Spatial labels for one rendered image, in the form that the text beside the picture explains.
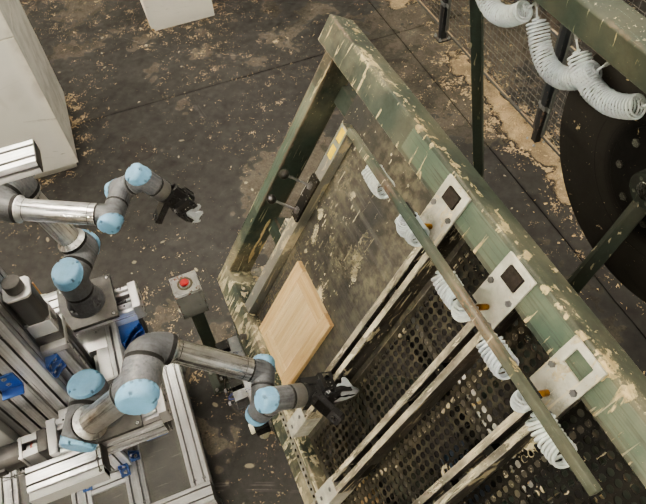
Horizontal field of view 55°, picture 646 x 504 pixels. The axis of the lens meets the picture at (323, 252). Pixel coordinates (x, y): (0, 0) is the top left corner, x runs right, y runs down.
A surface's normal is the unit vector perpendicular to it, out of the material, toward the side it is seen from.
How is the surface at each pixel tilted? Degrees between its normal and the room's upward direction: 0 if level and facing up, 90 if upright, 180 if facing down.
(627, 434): 60
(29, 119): 90
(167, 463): 0
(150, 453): 0
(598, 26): 90
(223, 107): 0
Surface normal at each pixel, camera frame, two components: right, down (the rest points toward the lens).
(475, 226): -0.82, -0.01
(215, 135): -0.06, -0.60
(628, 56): -0.92, 0.34
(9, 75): 0.36, 0.73
